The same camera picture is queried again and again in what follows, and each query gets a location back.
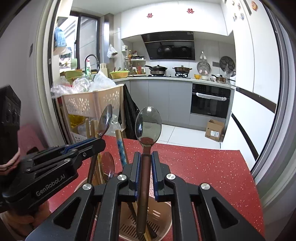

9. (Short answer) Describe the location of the grey spoon black handle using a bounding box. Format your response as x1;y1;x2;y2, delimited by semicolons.
101;152;115;182

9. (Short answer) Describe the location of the clear grey spoon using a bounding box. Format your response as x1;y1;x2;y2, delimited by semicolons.
87;104;112;184

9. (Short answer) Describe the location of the blue patterned wooden chopstick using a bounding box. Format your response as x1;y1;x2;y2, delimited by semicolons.
115;130;129;168

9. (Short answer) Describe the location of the dark brown spoon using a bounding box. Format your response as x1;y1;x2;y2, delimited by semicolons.
135;106;162;234

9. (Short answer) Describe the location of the black kitchen faucet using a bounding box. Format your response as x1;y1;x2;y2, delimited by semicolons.
84;54;99;76

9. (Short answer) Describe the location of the person's left hand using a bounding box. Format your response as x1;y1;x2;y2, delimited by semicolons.
0;148;21;176

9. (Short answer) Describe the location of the pink plastic stool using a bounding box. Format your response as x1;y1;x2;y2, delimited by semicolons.
18;125;45;157

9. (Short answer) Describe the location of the beige perforated storage cart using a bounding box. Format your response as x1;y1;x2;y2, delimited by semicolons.
57;84;126;144

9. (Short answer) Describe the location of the pink utensil holder caddy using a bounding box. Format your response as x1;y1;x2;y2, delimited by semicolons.
74;178;173;241

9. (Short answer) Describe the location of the black hanging cloth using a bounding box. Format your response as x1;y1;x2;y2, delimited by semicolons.
118;84;139;140

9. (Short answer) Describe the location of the green basket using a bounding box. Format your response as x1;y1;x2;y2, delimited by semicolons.
110;70;129;79

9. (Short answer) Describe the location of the cardboard box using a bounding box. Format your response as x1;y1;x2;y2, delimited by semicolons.
205;119;224;142

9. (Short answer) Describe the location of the white refrigerator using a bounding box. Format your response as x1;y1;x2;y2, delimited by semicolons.
221;1;280;169

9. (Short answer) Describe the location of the black wok on stove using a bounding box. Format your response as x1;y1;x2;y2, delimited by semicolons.
145;65;167;76

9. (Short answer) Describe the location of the black built-in oven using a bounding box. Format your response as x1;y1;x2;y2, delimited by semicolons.
191;83;231;118

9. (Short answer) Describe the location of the brown pot on stove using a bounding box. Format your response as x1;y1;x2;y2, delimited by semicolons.
173;65;192;78

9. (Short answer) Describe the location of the black range hood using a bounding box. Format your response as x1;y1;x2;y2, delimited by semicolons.
141;31;195;60

